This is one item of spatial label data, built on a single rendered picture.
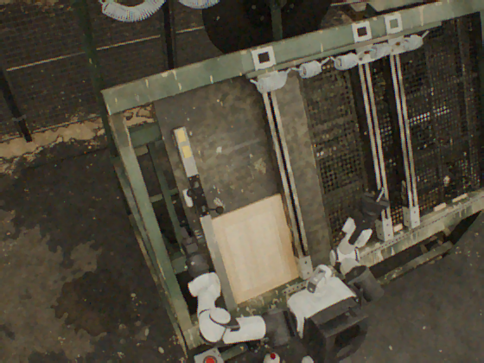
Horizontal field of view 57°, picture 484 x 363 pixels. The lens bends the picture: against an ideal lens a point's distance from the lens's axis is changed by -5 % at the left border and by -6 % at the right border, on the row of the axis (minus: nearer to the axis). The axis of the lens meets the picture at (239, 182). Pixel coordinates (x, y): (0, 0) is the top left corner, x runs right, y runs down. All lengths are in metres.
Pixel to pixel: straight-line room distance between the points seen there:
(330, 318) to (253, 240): 0.63
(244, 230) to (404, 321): 1.70
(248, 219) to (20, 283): 2.05
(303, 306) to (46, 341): 2.07
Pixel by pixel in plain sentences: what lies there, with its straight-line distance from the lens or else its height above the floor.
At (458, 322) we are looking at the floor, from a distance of 3.74.
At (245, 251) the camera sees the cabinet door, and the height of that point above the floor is 1.10.
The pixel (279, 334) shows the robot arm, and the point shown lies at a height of 1.35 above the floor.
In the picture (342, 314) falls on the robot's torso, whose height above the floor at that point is 1.40.
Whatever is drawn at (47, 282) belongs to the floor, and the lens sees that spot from 3.67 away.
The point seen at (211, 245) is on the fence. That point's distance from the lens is 2.21.
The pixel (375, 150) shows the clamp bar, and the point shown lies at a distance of 2.49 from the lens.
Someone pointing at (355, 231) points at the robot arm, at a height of 1.46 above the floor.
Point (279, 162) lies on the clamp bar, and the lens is 2.19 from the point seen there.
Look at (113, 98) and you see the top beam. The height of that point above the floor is 1.87.
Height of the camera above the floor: 3.14
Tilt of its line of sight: 53 degrees down
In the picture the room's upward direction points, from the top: 3 degrees clockwise
